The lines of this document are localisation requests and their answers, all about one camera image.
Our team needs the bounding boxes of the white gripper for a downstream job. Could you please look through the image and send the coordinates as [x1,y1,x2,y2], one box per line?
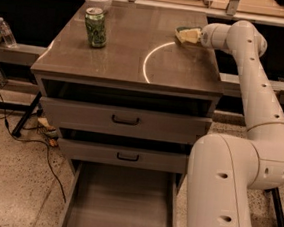
[175,19,231,51]

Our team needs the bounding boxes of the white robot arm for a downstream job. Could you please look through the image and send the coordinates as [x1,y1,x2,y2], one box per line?
[175,20,284,227]

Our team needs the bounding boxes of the grey drawer cabinet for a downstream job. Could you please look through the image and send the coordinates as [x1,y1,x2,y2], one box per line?
[21,0,232,181]

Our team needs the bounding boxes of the top grey drawer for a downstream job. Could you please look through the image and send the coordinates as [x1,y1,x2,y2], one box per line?
[41,97,212,144]

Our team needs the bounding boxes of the grey drawer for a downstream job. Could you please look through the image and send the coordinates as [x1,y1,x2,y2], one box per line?
[41,97,212,144]
[59,162,178,227]
[58,138,188,174]

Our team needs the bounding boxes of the middle grey drawer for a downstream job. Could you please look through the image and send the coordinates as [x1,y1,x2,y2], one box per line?
[58,138,188,174]

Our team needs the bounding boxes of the bottom grey drawer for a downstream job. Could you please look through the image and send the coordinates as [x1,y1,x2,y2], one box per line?
[59,162,178,227]

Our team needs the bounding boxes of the green soda can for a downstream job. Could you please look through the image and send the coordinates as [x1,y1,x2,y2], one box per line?
[85,7,107,48]

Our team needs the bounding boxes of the small items on floor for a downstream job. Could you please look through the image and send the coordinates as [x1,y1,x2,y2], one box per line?
[38,117,58,147]

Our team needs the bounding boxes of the clear water bottle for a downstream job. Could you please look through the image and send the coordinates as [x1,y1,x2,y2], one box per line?
[0,17,17,48]

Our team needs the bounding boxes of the black table leg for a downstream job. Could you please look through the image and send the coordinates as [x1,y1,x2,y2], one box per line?
[11,93,41,138]

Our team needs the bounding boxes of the black floor cable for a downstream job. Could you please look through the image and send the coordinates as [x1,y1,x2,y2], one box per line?
[0,78,78,204]

